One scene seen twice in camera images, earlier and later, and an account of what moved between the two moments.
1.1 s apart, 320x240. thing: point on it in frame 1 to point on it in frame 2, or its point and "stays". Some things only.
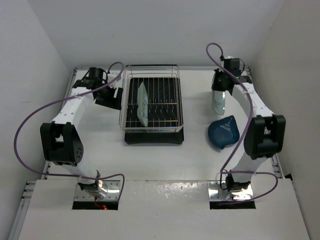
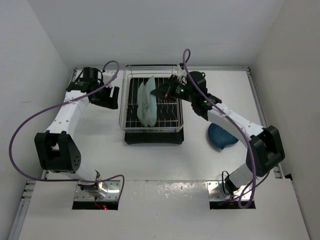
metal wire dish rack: [165, 111] stays
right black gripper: [215, 86] to [167, 90]
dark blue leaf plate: [224, 132] stays
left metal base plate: [104, 190] stays
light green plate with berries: [218, 100] to [151, 103]
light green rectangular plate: [142, 104] stays
